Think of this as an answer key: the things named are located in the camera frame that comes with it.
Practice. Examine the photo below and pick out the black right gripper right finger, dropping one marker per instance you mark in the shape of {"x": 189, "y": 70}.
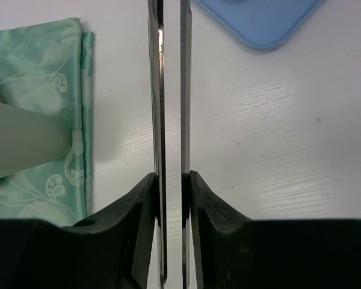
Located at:
{"x": 233, "y": 251}

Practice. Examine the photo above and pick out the green satin placemat cloth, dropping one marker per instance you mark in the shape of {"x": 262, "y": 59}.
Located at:
{"x": 48, "y": 68}

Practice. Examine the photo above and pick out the green ceramic cup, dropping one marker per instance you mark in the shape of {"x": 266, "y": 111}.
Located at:
{"x": 29, "y": 139}

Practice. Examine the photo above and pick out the blue plastic tray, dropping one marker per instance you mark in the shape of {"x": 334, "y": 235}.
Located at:
{"x": 261, "y": 25}

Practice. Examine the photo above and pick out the metal tongs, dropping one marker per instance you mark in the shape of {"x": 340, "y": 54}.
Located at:
{"x": 157, "y": 81}

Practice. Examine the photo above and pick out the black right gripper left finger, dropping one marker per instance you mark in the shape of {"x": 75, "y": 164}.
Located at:
{"x": 109, "y": 249}

